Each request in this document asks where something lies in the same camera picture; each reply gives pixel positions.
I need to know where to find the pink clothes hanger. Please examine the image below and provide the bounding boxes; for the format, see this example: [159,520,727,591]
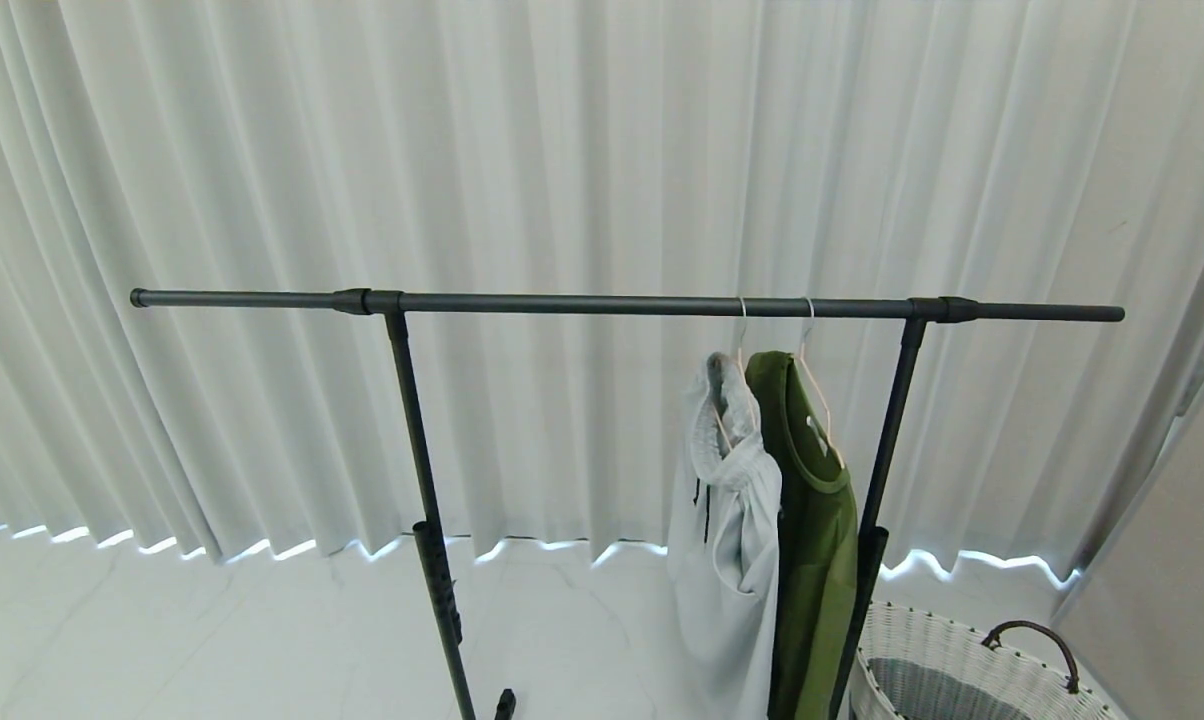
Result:
[707,297,753,451]
[792,297,847,471]

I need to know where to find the pale grey shorts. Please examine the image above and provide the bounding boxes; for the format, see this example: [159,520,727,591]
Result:
[665,352,783,720]

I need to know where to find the green long-sleeved shirt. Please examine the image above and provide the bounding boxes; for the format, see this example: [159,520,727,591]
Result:
[744,350,860,720]

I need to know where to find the black clothes rack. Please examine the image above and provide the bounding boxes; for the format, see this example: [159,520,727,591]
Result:
[129,288,1126,720]

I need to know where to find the white laundry basket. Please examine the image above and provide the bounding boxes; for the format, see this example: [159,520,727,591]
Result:
[847,600,1128,720]

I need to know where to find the white curtain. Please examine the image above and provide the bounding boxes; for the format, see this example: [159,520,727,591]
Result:
[0,0,1204,591]

